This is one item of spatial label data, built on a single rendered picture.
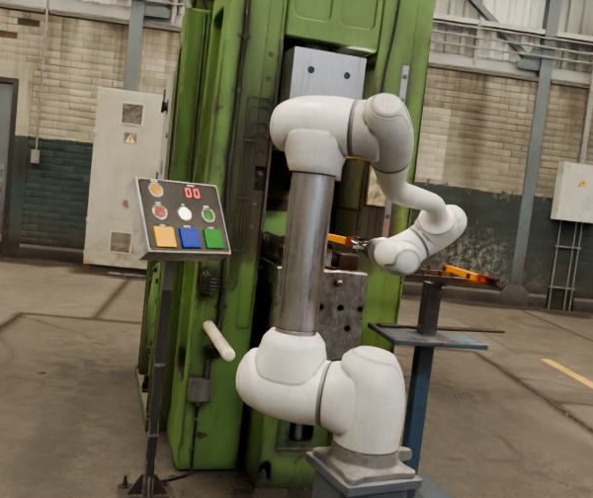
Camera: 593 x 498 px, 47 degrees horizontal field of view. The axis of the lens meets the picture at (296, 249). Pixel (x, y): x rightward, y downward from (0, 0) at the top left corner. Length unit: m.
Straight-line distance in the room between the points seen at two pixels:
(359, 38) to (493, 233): 6.60
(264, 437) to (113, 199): 5.56
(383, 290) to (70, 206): 6.21
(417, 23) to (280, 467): 1.94
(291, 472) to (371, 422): 1.39
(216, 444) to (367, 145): 1.79
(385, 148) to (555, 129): 8.19
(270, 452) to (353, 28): 1.76
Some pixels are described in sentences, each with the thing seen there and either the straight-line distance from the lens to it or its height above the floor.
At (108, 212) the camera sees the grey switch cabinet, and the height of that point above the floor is 0.71.
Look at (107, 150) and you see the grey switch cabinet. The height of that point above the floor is 1.40.
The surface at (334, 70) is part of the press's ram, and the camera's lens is 2.78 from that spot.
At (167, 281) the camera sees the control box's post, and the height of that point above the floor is 0.83.
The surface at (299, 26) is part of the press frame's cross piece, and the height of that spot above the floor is 1.87.
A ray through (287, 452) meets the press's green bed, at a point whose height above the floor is 0.15.
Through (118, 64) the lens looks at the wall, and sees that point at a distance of 8.79.
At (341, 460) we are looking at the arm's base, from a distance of 1.61.
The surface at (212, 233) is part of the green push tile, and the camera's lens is 2.49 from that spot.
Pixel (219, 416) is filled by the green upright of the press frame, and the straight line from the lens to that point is 2.97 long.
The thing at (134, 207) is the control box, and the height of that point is 1.09.
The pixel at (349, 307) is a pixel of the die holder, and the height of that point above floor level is 0.77.
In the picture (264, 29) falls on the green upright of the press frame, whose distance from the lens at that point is 2.87.
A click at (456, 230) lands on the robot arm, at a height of 1.15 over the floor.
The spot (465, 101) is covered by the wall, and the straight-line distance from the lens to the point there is 9.22.
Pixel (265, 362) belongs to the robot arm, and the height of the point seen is 0.82.
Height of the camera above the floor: 1.22
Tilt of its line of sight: 5 degrees down
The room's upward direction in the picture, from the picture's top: 6 degrees clockwise
